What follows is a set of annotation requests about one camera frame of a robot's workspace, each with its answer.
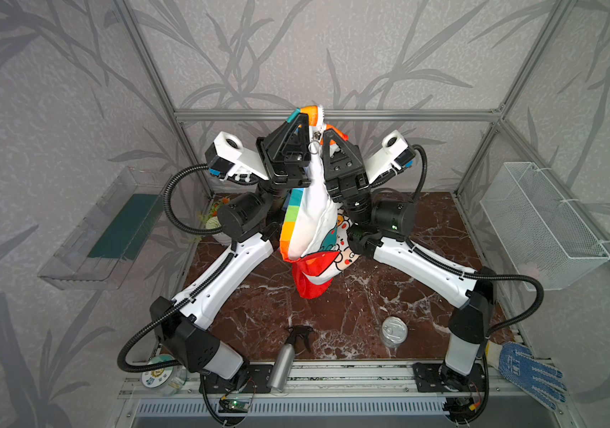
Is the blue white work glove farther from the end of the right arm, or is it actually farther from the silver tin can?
the end of the right arm

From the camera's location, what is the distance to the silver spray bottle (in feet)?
2.37

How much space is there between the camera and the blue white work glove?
72 cm

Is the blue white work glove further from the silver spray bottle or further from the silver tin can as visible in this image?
the silver spray bottle

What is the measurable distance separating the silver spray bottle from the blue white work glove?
0.54 m

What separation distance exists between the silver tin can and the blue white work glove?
0.25 m

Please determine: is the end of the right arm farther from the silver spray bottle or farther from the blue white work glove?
the blue white work glove

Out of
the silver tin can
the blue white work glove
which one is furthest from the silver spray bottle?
the blue white work glove

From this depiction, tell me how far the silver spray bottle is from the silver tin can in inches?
9.0

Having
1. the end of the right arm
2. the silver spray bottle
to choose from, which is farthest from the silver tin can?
the end of the right arm

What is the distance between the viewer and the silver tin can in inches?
30.6
